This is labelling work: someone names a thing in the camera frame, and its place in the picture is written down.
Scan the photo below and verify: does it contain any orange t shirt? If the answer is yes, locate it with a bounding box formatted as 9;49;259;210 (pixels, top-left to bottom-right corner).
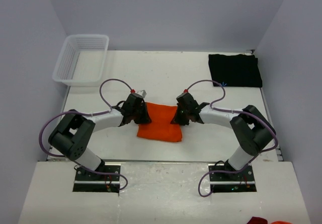
137;103;182;142

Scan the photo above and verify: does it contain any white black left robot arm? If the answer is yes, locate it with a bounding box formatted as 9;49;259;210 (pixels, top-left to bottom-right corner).
48;90;151;180

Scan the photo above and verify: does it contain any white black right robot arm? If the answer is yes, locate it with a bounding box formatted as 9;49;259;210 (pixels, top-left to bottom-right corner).
171;91;277;180

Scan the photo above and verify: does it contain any folded black t shirt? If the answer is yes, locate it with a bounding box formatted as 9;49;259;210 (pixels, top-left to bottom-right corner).
208;54;263;88

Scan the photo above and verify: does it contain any white plastic mesh basket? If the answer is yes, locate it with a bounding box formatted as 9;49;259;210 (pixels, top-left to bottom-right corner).
52;34;109;87

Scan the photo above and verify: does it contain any dark red cloth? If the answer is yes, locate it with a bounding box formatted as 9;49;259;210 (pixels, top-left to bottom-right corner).
247;216;268;224

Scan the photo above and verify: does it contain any orange cloth at edge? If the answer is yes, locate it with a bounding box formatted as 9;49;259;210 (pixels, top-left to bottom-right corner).
271;220;292;224

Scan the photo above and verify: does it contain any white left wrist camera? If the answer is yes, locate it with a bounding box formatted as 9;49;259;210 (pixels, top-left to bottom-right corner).
136;90;146;98

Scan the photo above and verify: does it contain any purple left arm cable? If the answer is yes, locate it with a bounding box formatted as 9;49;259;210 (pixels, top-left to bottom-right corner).
39;79;136;172

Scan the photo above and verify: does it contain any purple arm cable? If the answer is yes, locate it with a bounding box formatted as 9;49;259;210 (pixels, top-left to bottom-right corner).
183;80;279;171
39;79;136;172

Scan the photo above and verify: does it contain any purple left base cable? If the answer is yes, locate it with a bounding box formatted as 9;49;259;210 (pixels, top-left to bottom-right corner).
77;168;128;191

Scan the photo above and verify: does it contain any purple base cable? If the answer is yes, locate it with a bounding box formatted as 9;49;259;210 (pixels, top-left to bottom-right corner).
77;168;128;191
198;170;239;197

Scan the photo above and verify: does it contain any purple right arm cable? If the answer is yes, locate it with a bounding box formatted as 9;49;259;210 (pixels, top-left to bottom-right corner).
183;80;279;171

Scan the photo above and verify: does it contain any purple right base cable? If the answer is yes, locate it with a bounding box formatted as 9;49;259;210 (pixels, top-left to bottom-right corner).
198;170;239;197

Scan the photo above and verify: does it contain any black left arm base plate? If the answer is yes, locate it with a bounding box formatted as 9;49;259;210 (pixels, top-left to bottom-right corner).
72;166;120;193

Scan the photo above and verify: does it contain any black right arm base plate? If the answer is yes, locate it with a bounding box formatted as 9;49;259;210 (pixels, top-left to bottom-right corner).
209;166;257;193

